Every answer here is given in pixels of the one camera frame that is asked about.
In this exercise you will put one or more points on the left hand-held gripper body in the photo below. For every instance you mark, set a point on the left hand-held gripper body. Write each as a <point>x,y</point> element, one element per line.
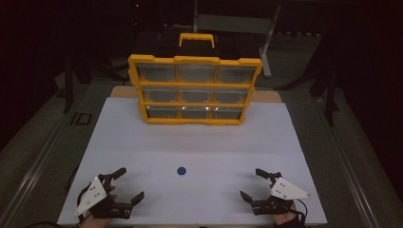
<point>106,209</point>

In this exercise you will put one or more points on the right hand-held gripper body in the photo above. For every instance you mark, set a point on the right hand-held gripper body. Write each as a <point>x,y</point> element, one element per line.
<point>285,190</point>

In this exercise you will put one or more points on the small blue round cap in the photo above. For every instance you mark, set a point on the small blue round cap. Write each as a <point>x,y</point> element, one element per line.
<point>181,171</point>

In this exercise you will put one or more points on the yellow drawer organizer cabinet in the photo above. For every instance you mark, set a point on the yellow drawer organizer cabinet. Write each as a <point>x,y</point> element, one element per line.
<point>158,85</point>

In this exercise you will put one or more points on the single clear plastic drawer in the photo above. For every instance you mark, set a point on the single clear plastic drawer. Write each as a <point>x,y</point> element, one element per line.
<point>196,95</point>

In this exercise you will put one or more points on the person's left hand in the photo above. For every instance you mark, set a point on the person's left hand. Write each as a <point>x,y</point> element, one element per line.
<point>95,223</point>

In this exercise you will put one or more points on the person's right hand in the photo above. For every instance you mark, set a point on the person's right hand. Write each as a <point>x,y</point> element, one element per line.
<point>283,219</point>

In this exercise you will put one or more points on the white table cover sheet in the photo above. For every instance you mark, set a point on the white table cover sheet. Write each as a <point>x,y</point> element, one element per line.
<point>206,142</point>

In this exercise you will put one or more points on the grid of clear drawers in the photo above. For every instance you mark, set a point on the grid of clear drawers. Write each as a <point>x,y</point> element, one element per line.
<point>157,72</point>

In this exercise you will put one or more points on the grey metal stand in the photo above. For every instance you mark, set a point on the grey metal stand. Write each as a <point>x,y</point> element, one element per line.
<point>234,23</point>

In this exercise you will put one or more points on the metal floor rail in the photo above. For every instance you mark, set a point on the metal floor rail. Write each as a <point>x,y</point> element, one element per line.
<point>347,164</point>
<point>31,180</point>

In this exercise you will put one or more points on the black stand post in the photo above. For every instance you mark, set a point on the black stand post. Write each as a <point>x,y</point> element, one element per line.
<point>331,104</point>
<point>68,95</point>

